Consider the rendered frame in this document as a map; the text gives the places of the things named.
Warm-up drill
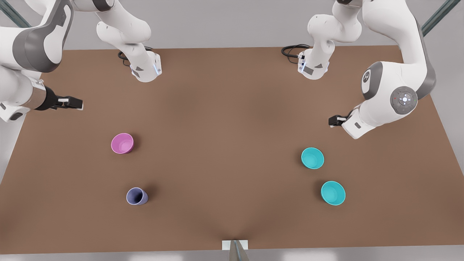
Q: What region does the teal bowl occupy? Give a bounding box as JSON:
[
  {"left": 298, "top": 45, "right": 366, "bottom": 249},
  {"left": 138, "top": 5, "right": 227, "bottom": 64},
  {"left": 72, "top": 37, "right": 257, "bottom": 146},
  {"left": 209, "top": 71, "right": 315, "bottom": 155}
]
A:
[
  {"left": 320, "top": 181, "right": 346, "bottom": 206},
  {"left": 301, "top": 147, "right": 325, "bottom": 170}
]

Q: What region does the pink bowl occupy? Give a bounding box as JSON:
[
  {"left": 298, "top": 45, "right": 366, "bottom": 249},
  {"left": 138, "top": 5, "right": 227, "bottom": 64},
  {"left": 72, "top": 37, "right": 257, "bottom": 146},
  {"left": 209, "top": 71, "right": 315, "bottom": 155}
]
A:
[{"left": 111, "top": 133, "right": 135, "bottom": 154}]

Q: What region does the blue-purple bowl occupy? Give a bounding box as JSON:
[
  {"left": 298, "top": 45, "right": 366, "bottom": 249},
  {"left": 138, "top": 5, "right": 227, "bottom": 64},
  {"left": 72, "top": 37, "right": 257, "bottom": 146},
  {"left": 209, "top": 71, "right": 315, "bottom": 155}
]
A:
[{"left": 126, "top": 187, "right": 149, "bottom": 206}]

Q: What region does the black cable loop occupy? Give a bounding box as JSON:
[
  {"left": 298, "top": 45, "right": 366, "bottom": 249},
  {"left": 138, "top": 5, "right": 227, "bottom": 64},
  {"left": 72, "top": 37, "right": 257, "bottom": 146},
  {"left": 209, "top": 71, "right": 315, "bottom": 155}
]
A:
[
  {"left": 118, "top": 46, "right": 153, "bottom": 67},
  {"left": 281, "top": 44, "right": 312, "bottom": 65}
]

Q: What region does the silver frame post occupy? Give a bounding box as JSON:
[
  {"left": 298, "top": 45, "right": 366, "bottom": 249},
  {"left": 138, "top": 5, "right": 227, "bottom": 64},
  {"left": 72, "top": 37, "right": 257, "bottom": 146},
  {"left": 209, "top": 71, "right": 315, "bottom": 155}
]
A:
[
  {"left": 422, "top": 0, "right": 461, "bottom": 37},
  {"left": 0, "top": 0, "right": 32, "bottom": 29},
  {"left": 229, "top": 240, "right": 250, "bottom": 261}
]

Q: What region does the white post foot plate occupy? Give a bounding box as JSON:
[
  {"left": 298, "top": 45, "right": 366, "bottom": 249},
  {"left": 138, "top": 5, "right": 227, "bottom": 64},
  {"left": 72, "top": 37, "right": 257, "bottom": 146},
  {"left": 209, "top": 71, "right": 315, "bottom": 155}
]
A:
[{"left": 222, "top": 240, "right": 249, "bottom": 250}]

